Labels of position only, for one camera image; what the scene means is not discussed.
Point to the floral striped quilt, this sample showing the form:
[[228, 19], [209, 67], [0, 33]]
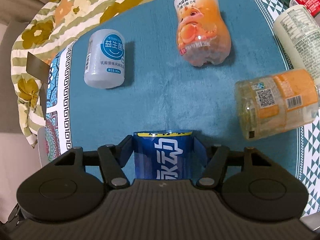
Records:
[[53, 28]]

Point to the orange label clear bottle cup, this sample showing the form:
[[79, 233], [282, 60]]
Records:
[[275, 104]]

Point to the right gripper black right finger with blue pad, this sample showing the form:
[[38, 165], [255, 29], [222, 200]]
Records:
[[249, 183]]

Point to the white board under mat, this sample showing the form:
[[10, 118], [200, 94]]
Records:
[[42, 146]]

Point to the teal patterned cloth mat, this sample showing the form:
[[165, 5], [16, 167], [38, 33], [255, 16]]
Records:
[[161, 90]]

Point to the orange cartoon bottle cup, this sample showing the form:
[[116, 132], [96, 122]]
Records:
[[202, 35]]

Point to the white blue label bottle cup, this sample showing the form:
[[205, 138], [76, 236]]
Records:
[[105, 60]]

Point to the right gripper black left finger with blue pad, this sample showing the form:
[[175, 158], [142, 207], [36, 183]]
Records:
[[75, 183]]

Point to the pale green label bottle cup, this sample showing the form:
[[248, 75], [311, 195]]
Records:
[[298, 33]]

